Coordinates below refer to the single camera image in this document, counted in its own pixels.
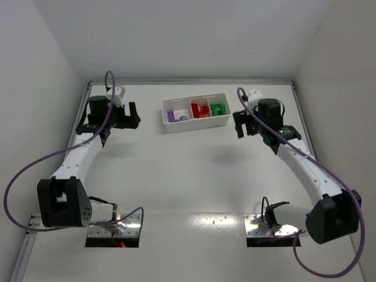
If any green lego end brick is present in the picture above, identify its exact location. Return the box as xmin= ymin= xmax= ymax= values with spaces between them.
xmin=210 ymin=103 xmax=226 ymax=116

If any purple lego top brick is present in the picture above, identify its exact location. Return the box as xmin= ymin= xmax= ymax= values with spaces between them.
xmin=166 ymin=110 xmax=179 ymax=123

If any red long lego brick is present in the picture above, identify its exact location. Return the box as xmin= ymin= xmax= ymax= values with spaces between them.
xmin=191 ymin=103 xmax=206 ymax=119

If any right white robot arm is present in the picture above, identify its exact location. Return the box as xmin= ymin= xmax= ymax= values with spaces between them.
xmin=233 ymin=98 xmax=361 ymax=244

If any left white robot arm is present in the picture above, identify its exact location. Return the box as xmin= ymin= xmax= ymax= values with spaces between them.
xmin=37 ymin=96 xmax=140 ymax=228

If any white three-compartment tray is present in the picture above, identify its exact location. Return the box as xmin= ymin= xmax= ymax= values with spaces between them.
xmin=162 ymin=93 xmax=232 ymax=133

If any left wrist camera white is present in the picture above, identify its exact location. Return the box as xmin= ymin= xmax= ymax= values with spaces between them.
xmin=106 ymin=86 xmax=126 ymax=107

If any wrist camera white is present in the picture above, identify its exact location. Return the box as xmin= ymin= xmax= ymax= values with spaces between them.
xmin=247 ymin=89 xmax=263 ymax=110
xmin=106 ymin=86 xmax=126 ymax=107

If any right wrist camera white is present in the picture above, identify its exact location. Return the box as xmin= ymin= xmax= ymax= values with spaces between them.
xmin=247 ymin=89 xmax=263 ymax=110

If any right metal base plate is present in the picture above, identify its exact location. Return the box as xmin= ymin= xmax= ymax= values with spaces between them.
xmin=243 ymin=214 xmax=298 ymax=239

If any metal base plate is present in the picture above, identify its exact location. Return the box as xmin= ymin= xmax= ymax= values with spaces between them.
xmin=87 ymin=210 xmax=143 ymax=239
xmin=243 ymin=214 xmax=298 ymax=239

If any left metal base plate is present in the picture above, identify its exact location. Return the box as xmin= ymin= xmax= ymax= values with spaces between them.
xmin=87 ymin=210 xmax=143 ymax=239

